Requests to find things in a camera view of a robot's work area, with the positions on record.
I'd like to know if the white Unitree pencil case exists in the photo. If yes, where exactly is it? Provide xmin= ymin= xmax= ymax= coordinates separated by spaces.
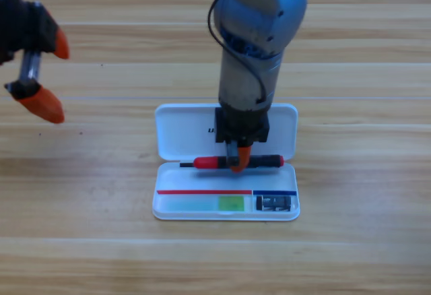
xmin=152 ymin=102 xmax=301 ymax=222

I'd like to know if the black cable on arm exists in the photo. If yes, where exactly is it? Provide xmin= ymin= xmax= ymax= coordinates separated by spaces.
xmin=207 ymin=0 xmax=269 ymax=105

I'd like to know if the black marker with red cap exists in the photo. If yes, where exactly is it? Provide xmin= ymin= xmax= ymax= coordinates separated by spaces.
xmin=193 ymin=154 xmax=286 ymax=172

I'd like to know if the green and white highlighter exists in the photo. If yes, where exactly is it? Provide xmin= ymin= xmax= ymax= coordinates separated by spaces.
xmin=161 ymin=195 xmax=246 ymax=213

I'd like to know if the black eraser with white print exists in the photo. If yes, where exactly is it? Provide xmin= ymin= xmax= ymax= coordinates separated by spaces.
xmin=255 ymin=195 xmax=292 ymax=213

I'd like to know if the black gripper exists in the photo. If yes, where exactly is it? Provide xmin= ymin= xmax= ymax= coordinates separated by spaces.
xmin=214 ymin=106 xmax=271 ymax=174
xmin=0 ymin=0 xmax=71 ymax=125

